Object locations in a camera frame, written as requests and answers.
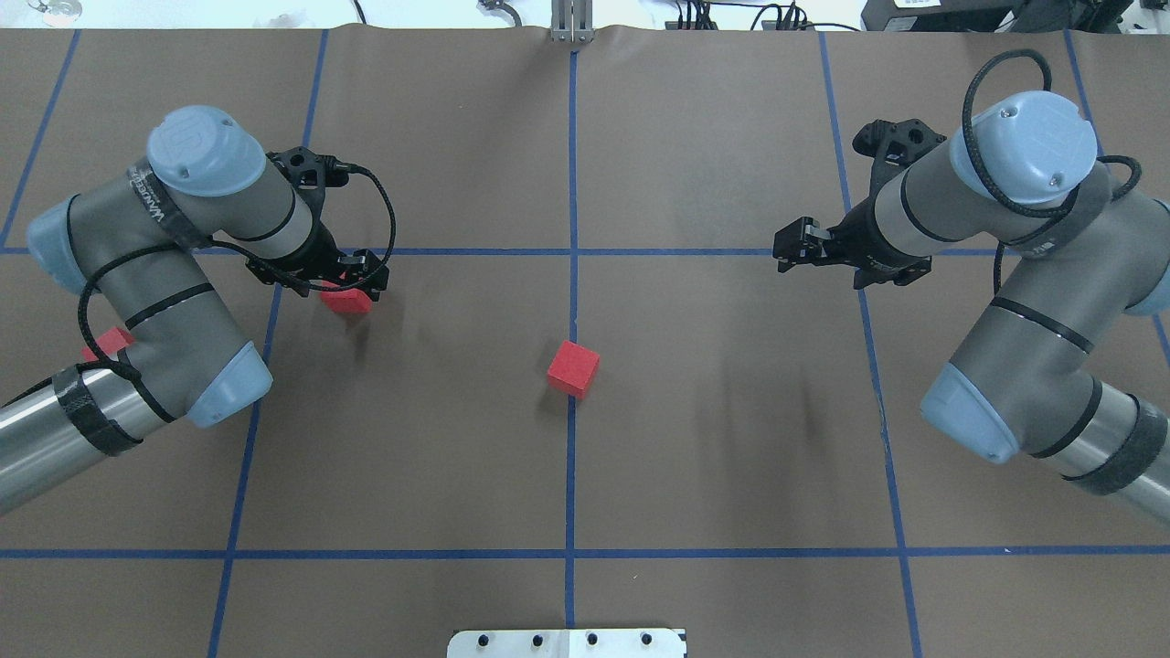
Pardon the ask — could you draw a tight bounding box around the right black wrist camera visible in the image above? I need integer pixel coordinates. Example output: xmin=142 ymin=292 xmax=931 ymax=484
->
xmin=851 ymin=118 xmax=948 ymax=167

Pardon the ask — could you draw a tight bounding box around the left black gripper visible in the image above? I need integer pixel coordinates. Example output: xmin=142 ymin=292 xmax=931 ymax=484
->
xmin=245 ymin=214 xmax=388 ymax=302

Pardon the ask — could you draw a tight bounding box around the black device top right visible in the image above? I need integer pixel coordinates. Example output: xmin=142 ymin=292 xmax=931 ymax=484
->
xmin=860 ymin=1 xmax=1133 ymax=34

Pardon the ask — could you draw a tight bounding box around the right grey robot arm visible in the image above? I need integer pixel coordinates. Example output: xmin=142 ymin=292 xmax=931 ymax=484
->
xmin=772 ymin=90 xmax=1166 ymax=522

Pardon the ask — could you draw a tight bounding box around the red block placed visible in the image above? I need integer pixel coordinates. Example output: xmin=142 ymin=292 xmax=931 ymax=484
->
xmin=545 ymin=340 xmax=601 ymax=400
xmin=80 ymin=325 xmax=135 ymax=364
xmin=319 ymin=281 xmax=373 ymax=316

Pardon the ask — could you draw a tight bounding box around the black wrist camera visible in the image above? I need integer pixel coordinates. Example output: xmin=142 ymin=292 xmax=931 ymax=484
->
xmin=266 ymin=146 xmax=356 ymax=190
xmin=851 ymin=118 xmax=948 ymax=167

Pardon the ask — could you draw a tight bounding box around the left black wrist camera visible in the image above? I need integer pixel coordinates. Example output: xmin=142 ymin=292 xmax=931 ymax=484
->
xmin=266 ymin=146 xmax=356 ymax=190

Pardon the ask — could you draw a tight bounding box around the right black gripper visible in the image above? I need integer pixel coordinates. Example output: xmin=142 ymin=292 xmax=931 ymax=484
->
xmin=773 ymin=203 xmax=932 ymax=289

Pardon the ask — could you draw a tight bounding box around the white camera stand base plate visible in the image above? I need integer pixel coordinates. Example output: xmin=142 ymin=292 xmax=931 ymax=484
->
xmin=446 ymin=628 xmax=688 ymax=657

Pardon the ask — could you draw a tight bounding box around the aluminium frame post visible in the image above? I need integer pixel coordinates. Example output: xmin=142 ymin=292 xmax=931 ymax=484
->
xmin=550 ymin=0 xmax=596 ymax=44

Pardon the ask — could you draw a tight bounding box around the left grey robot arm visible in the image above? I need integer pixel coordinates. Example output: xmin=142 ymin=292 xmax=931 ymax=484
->
xmin=1 ymin=105 xmax=388 ymax=513

